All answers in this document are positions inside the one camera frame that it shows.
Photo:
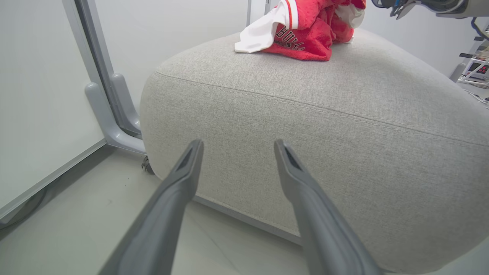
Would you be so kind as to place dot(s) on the power supply with red display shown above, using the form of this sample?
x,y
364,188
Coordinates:
x,y
477,69

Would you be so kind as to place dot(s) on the red white Bulls jersey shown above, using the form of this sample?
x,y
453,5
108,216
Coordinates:
x,y
305,38

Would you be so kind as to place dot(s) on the dark sofa foot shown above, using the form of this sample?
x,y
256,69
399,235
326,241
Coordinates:
x,y
147,166

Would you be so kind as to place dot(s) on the wide white partition panel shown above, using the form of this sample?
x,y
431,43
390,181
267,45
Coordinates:
x,y
38,95

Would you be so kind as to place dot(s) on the grey partition leg with post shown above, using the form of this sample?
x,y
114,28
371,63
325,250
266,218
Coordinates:
x,y
126,103
110,130

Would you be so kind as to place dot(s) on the white partition panel behind sofa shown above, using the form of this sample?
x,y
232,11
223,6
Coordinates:
x,y
172,30

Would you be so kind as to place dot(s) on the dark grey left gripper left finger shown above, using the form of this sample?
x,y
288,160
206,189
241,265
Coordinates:
x,y
164,217

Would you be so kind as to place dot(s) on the grey vertical partition post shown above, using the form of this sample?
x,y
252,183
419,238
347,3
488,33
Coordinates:
x,y
258,11

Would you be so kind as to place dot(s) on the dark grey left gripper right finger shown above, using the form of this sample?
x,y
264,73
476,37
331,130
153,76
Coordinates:
x,y
317,221

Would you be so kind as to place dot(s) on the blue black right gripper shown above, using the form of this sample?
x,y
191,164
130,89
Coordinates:
x,y
399,7

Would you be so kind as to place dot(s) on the red white garment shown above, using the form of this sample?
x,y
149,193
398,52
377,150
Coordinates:
x,y
345,23

